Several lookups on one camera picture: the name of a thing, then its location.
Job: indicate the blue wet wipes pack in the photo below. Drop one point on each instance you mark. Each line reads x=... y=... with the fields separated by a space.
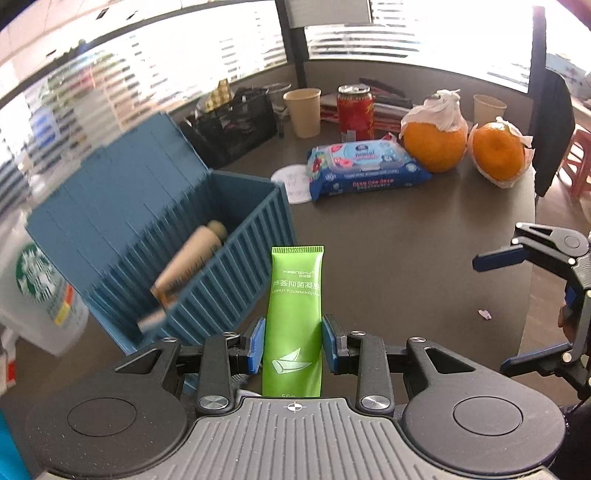
x=364 y=168

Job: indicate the white printed box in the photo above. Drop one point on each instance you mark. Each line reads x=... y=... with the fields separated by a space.
x=570 y=74

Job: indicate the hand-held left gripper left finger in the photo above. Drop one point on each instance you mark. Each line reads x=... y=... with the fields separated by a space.
x=256 y=346

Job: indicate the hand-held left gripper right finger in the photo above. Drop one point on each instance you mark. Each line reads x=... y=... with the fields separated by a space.
x=330 y=346

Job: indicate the large orange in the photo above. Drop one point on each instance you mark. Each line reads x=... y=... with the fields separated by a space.
x=434 y=150

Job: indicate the black jacket on chair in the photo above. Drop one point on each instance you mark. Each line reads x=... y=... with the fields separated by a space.
x=551 y=129

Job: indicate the small paper scrap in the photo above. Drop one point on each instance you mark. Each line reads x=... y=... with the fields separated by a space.
x=485 y=314

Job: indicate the cream lotion bottle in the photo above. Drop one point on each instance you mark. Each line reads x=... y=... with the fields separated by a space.
x=194 y=258

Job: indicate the small orange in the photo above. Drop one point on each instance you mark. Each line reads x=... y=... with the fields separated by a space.
x=498 y=152

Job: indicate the beige paper cup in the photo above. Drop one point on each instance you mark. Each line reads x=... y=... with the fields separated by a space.
x=489 y=110
x=302 y=113

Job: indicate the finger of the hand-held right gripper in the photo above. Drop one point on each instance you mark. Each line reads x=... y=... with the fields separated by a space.
x=494 y=259
x=526 y=362

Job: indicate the blue paper gift bag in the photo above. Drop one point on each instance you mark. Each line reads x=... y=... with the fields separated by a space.
x=9 y=447

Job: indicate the white red card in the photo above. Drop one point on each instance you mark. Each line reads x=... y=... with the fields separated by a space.
x=7 y=364

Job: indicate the blue container-style storage box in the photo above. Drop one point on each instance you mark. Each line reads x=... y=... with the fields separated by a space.
x=115 y=198

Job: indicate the white tissue on large orange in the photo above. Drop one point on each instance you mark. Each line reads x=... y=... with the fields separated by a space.
x=438 y=108

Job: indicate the orange fruit right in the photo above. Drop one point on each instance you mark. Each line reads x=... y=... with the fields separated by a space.
x=528 y=143

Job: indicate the green squeeze tube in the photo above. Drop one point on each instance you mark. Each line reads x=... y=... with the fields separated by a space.
x=291 y=314

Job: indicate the grey partition panel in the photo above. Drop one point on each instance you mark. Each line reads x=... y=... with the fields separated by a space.
x=328 y=11

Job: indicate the pink plastic stool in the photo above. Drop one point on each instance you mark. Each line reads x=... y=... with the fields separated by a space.
x=577 y=161

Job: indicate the black mesh desk organizer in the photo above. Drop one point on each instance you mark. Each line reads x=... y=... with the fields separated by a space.
x=235 y=129

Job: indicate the red drink can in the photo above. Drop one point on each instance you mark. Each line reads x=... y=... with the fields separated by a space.
x=355 y=113

